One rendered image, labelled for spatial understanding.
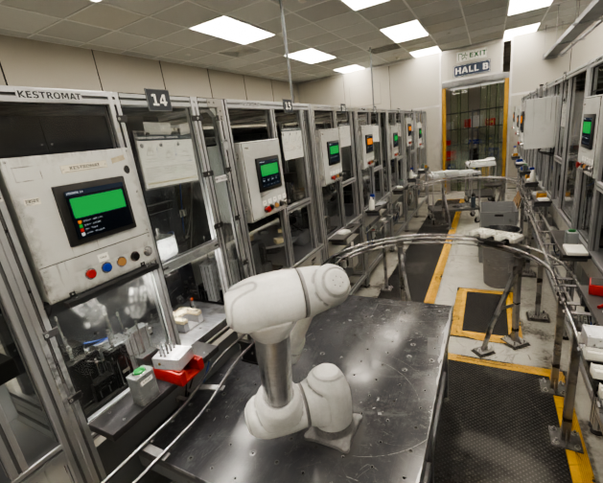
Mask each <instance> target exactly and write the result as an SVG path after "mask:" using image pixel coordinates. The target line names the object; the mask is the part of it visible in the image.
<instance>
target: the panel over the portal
mask: <svg viewBox="0 0 603 483"><path fill-rule="evenodd" d="M503 40H504V39H501V38H500V39H495V40H491V41H486V42H481V43H477V44H473V45H469V46H464V47H460V48H455V49H451V50H447V51H443V52H442V83H446V82H451V81H462V80H466V79H472V78H477V77H483V76H489V75H494V74H499V73H502V66H503ZM483 47H487V57H482V58H477V59H472V60H467V61H462V62H457V63H456V53H460V52H465V51H470V50H474V49H478V48H483ZM485 59H491V72H485V73H480V74H474V75H470V76H464V77H459V78H454V77H453V67H454V66H456V65H461V64H466V63H471V62H476V61H481V60H485Z"/></svg>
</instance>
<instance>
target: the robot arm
mask: <svg viewBox="0 0 603 483"><path fill-rule="evenodd" d="M350 288H351V286H350V282H349V278H348V274H347V273H346V271H345V270H344V269H343V268H341V267H340V266H338V265H335V264H325V265H323V266H319V265H313V266H303V267H297V268H291V269H280V270H274V271H270V272H266V273H262V274H259V275H255V276H252V277H249V278H246V279H244V280H242V281H240V282H239V283H237V284H236V285H234V286H230V287H229V288H228V291H227V292H226V293H225V294H224V308H225V316H226V322H227V325H228V326H229V327H230V328H231V329H232V330H233V331H235V332H237V333H240V334H249V335H250V336H251V337H252V338H253V339H254V342H255V348H256V354H257V359H258V364H259V369H260V376H261V382H262V385H261V387H260V388H259V390H258V393H257V394H256V395H255V396H253V397H252V398H251V399H250V400H249V401H248V403H247V404H246V407H245V409H244V415H245V421H246V425H247V428H248V431H249V433H250V434H251V435H253V436H254V437H255V438H259V439H275V438H279V437H283V436H286V435H289V434H292V433H294V432H297V431H300V430H302V429H304V428H307V427H309V426H310V428H309V430H308V431H307V432H306V433H305V435H304V437H305V440H306V441H312V442H316V443H318V444H321V445H324V446H327V447H330V448H333V449H338V450H340V451H341V452H342V453H348V452H349V451H350V445H351V443H352V440H353V438H354V435H355V433H356V431H357V428H358V426H359V424H360V423H361V422H362V416H361V415H360V414H356V413H353V406H352V396H351V390H350V386H349V383H348V381H347V379H346V378H345V377H344V375H343V374H342V372H341V371H340V370H339V369H338V368H337V367H336V366H335V365H334V364H331V363H322V364H319V365H317V366H315V367H314V368H313V369H312V370H311V372H310V373H309V374H308V376H307V377H306V378H305V379H303V380H302V381H301V382H299V383H294V382H293V381H292V375H291V366H292V365H293V364H295V363H296V362H297V360H298V359H299V358H300V356H301V353H302V351H303V348H304V345H305V335H306V332H307V330H308V328H309V326H310V324H311V322H312V320H313V317H314V316H316V315H317V314H319V313H321V312H323V311H326V310H328V309H329V308H333V307H336V306H338V305H340V304H342V303H343V302H344V301H345V300H346V298H347V297H348V295H349V292H350Z"/></svg>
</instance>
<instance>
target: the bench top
mask: <svg viewBox="0 0 603 483"><path fill-rule="evenodd" d="M360 298H361V300H360ZM404 311H406V313H404ZM452 312H453V306H448V305H439V304H430V303H420V302H411V301H403V300H393V299H383V298H375V297H365V296H357V295H348V297H347V298H346V300H345V301H344V302H343V303H342V304H340V305H338V306H336V307H333V308H329V309H328V310H325V311H323V312H321V313H319V314H317V315H316V316H314V317H313V320H312V322H311V324H310V326H309V328H308V330H307V332H306V335H305V345H304V348H303V351H302V353H301V356H300V358H299V359H298V360H297V362H296V363H295V364H293V365H292V366H291V375H292V381H293V382H294V383H299V382H301V381H302V380H304V379H305V378H306V377H307V376H308V374H309V373H310V372H311V370H312V369H313V368H314V367H315V366H317V365H319V364H322V363H331V364H334V365H335V366H336V367H337V368H338V369H339V370H340V371H341V372H342V374H343V375H344V377H345V378H346V379H347V381H348V383H349V386H350V390H351V396H352V406H353V413H356V414H360V415H361V416H362V422H361V423H360V424H359V426H358V428H357V431H356V433H355V435H354V438H353V440H352V443H351V445H350V451H349V452H348V453H342V452H341V451H340V450H338V449H335V448H330V447H327V446H324V445H321V444H318V443H316V442H312V441H306V440H305V437H304V435H305V433H306V432H307V431H308V430H309V428H310V426H309V427H307V428H304V429H302V430H300V431H297V432H294V433H292V434H289V435H286V436H283V437H279V438H275V439H259V438H255V437H254V436H253V435H251V434H250V433H249V431H248V428H247V425H246V421H245V415H244V409H245V407H246V404H247V403H248V401H249V400H250V399H251V398H252V397H253V396H255V395H256V394H257V393H258V390H259V388H260V387H261V385H262V382H261V376H260V369H259V365H256V364H252V363H248V362H244V361H242V357H241V358H240V360H239V361H238V362H237V364H236V365H235V366H234V368H233V369H232V371H231V372H230V374H229V376H228V377H227V379H226V380H225V382H224V384H223V385H225V387H224V388H223V390H222V391H219V392H218V394H217V395H216V397H215V398H214V399H213V400H212V402H211V403H210V405H209V406H208V407H207V409H206V410H205V411H204V413H203V414H202V415H201V417H200V418H199V419H198V420H197V421H196V423H195V424H194V425H193V426H192V427H191V428H190V429H189V430H188V431H187V432H186V433H185V434H184V435H183V436H182V437H181V438H180V439H179V441H178V442H177V443H176V444H175V445H174V446H173V447H172V448H171V449H170V450H169V451H168V452H169V453H170V455H169V457H168V458H167V459H166V460H165V461H162V460H159V461H158V462H157V464H158V465H160V466H162V467H164V468H166V469H168V470H170V471H172V472H175V473H177V474H180V475H182V476H184V477H186V478H188V479H190V480H192V481H194V482H196V483H421V478H422V473H423V468H424V464H425V458H426V453H427V448H428V443H429V434H430V429H431V423H432V418H433V413H434V407H435V403H436V398H437V392H438V387H439V382H440V378H441V373H442V367H443V362H444V357H445V352H446V347H447V342H448V337H449V332H450V326H451V322H452ZM365 315H367V317H365ZM354 334H356V335H354ZM241 353H242V350H241V349H240V350H239V351H238V352H237V353H236V354H234V355H233V356H232V357H231V358H229V359H228V360H227V361H226V362H225V363H224V364H223V365H222V366H221V367H220V368H219V369H218V370H217V371H216V372H215V373H214V374H213V375H212V376H211V377H210V378H209V379H208V380H206V381H205V382H204V383H203V384H215V385H220V382H221V381H222V379H223V378H224V376H225V374H226V373H227V371H228V370H229V368H230V367H231V365H232V364H233V363H234V361H235V360H236V359H237V357H238V356H239V355H240V354H241ZM214 392H215V391H214V390H198V391H197V392H196V393H195V395H194V396H193V397H192V398H191V399H190V400H189V402H188V403H187V404H186V405H185V407H184V408H183V409H182V410H181V411H180V412H179V413H178V414H177V415H176V417H175V418H174V419H173V420H172V421H171V422H170V423H168V424H167V425H166V426H165V427H164V428H163V429H162V430H161V431H160V432H159V433H158V434H157V435H156V436H155V437H154V438H153V439H152V440H151V441H150V442H149V444H151V445H153V446H155V447H158V448H160V449H163V450H164V449H165V448H166V447H167V446H168V445H169V444H170V443H171V442H172V441H173V440H174V439H175V438H176V437H177V436H178V435H179V434H180V433H181V432H182V431H183V430H184V429H185V428H186V427H187V426H188V425H189V423H190V422H191V421H192V420H193V419H194V418H195V417H196V416H197V414H198V413H199V412H200V411H201V409H202V408H203V407H204V406H205V405H206V404H207V403H208V401H209V400H210V398H211V397H212V395H213V394H214Z"/></svg>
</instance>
